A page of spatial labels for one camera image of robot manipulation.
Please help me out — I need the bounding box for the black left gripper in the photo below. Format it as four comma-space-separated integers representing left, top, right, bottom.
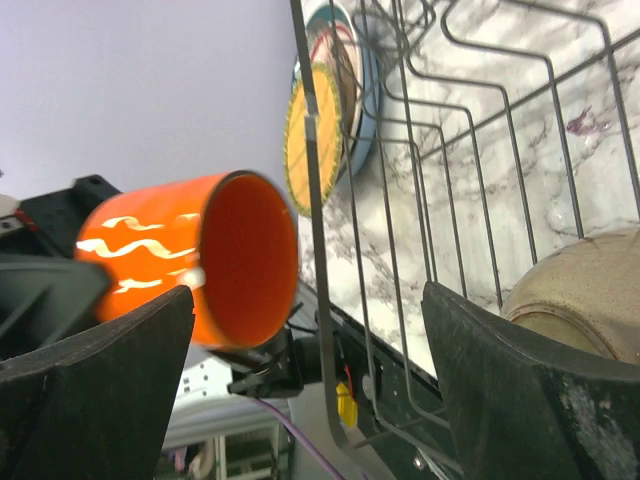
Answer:
208, 321, 323, 399

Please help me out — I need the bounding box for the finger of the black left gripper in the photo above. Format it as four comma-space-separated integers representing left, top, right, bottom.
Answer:
1, 175, 120, 258
1, 254, 111, 360

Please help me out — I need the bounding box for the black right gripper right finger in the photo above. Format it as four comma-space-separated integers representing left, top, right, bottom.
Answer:
421, 282, 639, 479

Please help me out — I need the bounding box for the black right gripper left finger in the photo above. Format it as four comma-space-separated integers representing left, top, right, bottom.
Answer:
1, 287, 194, 479

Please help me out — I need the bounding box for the orange mug black handle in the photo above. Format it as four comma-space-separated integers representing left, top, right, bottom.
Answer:
74, 170, 298, 349

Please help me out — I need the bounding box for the beige ceramic bowl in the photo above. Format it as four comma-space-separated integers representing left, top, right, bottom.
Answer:
500, 226, 639, 364

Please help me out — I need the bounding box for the yellow woven bamboo plate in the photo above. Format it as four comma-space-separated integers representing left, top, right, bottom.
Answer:
283, 63, 343, 217

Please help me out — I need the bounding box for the pink centre small plate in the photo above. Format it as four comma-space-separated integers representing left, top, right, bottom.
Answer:
306, 1, 363, 137

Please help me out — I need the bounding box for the teal rimmed large plate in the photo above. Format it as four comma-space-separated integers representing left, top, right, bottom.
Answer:
304, 1, 383, 175

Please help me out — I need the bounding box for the black front table rail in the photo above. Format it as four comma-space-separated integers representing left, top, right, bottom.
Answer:
331, 305, 464, 479

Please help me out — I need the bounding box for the dark wire dish rack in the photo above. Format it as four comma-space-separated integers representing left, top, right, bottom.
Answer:
299, 1, 639, 479

